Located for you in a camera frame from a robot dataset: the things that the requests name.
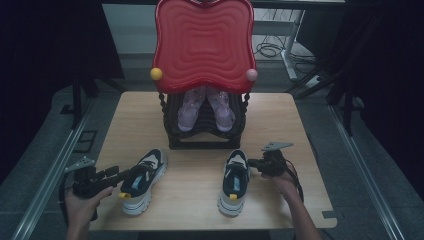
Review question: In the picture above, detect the person's left hand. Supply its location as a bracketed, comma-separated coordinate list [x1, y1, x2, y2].
[64, 185, 115, 231]

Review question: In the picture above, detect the white desk frame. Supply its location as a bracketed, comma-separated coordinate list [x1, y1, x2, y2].
[252, 9, 306, 82]

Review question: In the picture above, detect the translucent purple sandal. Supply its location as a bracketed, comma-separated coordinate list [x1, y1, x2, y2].
[206, 87, 236, 133]
[177, 87, 207, 132]

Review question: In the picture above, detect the black curtain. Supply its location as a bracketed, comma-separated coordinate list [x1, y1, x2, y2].
[296, 0, 424, 198]
[0, 0, 126, 174]

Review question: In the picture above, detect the metal floor rail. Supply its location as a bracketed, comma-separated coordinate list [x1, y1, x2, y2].
[11, 99, 96, 240]
[328, 96, 406, 240]

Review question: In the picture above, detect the two-tier plastic shoe rack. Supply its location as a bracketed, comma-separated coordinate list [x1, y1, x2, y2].
[149, 0, 259, 150]

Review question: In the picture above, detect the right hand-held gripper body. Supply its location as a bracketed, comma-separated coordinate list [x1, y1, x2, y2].
[260, 142, 294, 178]

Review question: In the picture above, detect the black metal stand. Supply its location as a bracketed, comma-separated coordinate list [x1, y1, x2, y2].
[284, 66, 355, 137]
[59, 71, 128, 130]

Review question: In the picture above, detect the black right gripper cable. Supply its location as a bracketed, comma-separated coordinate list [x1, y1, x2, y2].
[283, 158, 305, 203]

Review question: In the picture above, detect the person's right hand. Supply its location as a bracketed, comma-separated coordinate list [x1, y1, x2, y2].
[261, 169, 299, 201]

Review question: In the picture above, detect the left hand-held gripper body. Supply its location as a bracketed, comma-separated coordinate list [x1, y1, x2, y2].
[64, 156, 113, 199]

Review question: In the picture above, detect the navy and white sneaker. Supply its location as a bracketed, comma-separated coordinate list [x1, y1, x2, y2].
[217, 148, 251, 218]
[118, 148, 169, 216]

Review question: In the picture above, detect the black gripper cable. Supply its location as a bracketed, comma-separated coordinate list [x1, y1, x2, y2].
[283, 158, 305, 203]
[58, 171, 100, 228]

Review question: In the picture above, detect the coil of black cables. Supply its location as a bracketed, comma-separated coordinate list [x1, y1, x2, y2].
[254, 34, 316, 66]

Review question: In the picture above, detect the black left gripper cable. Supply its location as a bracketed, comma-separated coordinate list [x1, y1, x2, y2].
[58, 171, 100, 228]

